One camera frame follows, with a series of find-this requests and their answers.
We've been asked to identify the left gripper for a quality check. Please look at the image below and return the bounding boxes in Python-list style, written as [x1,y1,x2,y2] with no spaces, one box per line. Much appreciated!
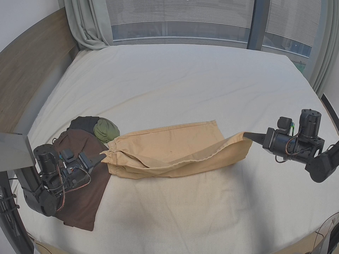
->
[62,152,94,188]

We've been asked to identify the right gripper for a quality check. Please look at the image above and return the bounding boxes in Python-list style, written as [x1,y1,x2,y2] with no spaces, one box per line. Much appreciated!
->
[262,127,295,159]

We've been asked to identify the beige shorts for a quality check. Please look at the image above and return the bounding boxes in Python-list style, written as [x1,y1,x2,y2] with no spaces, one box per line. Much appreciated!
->
[100,119,252,180]

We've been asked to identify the brown garment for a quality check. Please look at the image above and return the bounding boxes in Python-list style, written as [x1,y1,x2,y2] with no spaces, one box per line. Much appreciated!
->
[52,129,112,232]

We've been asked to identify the black garment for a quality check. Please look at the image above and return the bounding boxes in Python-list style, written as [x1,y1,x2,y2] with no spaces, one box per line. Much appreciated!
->
[69,116,100,135]

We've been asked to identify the green garment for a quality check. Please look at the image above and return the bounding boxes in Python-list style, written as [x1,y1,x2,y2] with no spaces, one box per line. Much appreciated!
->
[93,117,120,144]

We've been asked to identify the grey-green curtain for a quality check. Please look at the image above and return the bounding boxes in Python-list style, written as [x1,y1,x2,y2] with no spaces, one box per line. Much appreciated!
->
[305,0,339,96]
[56,0,114,51]

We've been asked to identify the window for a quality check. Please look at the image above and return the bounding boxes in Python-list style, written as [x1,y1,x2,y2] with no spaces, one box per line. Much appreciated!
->
[102,0,326,68]

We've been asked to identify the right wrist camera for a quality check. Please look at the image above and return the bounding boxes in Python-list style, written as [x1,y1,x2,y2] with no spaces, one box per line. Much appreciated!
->
[277,117,293,134]

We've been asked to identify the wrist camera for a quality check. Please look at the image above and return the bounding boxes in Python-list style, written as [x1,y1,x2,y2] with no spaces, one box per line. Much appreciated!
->
[277,117,293,134]
[60,148,76,165]

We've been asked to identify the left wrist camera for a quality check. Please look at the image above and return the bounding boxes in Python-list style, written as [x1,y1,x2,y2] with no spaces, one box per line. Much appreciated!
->
[60,148,76,165]

